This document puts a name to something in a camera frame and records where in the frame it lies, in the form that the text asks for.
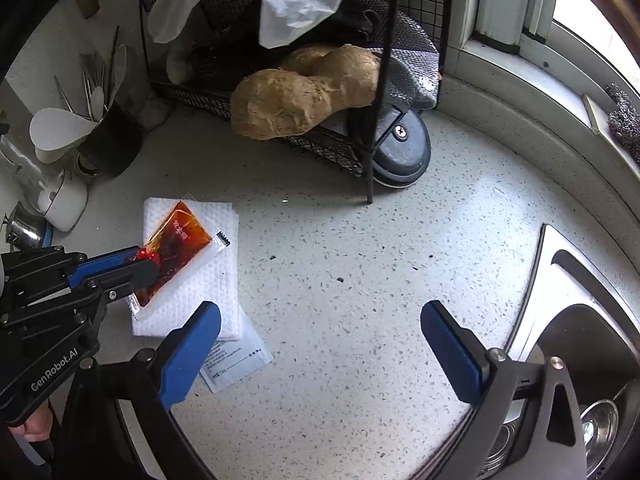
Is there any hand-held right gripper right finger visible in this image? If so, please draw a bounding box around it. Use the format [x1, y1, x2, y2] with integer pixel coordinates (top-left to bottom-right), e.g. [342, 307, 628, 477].
[420, 300, 586, 480]

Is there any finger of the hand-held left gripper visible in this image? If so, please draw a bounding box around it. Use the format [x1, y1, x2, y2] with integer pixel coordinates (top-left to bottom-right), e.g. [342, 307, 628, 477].
[67, 246, 146, 289]
[86, 259, 160, 305]

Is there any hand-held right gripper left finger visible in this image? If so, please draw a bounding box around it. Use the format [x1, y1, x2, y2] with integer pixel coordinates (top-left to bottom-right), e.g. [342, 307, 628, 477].
[50, 301, 222, 480]

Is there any red sauce packet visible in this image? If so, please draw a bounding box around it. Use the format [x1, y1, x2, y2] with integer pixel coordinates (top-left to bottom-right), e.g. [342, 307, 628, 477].
[127, 199, 232, 317]

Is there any person's left forearm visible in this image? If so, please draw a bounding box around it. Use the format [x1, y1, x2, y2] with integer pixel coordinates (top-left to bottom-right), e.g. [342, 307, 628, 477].
[0, 435, 56, 480]

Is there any person's left hand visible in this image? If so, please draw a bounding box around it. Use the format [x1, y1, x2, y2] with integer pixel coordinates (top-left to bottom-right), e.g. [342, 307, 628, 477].
[9, 404, 55, 443]

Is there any white ceramic jar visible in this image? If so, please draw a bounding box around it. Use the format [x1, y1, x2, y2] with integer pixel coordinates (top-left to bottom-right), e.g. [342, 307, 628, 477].
[37, 170, 90, 233]

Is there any white paper napkin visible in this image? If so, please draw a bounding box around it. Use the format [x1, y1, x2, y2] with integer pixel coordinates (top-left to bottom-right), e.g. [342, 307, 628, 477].
[131, 197, 242, 340]

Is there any steel oil pot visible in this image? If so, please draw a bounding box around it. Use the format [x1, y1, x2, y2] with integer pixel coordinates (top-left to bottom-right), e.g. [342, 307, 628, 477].
[2, 201, 46, 251]

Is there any dark utensil mug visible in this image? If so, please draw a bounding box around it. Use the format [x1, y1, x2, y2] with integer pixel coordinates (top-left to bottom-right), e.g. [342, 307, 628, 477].
[75, 102, 143, 178]

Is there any steel sink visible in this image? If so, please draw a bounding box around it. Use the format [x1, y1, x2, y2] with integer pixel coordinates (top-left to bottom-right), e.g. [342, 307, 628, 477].
[505, 224, 640, 480]

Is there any bunch of white spoons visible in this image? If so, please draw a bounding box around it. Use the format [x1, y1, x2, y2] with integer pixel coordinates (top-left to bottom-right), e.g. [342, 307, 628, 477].
[29, 25, 128, 163]

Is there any white garlic bulb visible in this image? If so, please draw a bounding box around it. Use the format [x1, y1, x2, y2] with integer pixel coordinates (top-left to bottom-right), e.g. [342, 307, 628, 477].
[136, 94, 172, 130]
[165, 45, 195, 83]

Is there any steel cooking pot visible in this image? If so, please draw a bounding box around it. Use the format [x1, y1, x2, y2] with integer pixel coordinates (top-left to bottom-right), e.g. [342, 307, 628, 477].
[577, 399, 621, 478]

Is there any black round disc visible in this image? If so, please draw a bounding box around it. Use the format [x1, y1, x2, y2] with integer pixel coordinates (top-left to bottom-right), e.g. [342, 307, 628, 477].
[350, 102, 432, 190]

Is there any ginger root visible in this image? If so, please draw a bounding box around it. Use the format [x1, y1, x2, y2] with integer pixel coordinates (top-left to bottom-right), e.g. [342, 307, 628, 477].
[230, 44, 382, 142]

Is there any steel wool scrubber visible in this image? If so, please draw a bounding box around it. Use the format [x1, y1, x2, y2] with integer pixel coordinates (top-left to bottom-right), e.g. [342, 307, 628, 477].
[604, 82, 640, 163]

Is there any clear plastic glove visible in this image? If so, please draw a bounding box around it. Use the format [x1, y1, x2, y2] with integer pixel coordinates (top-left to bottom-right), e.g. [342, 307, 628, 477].
[147, 0, 358, 51]

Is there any black wire rack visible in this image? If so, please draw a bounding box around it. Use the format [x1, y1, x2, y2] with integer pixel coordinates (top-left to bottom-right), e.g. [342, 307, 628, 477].
[139, 0, 453, 205]

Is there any white window frame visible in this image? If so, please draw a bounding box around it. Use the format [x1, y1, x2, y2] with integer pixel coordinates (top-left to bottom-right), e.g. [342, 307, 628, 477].
[445, 0, 640, 171]

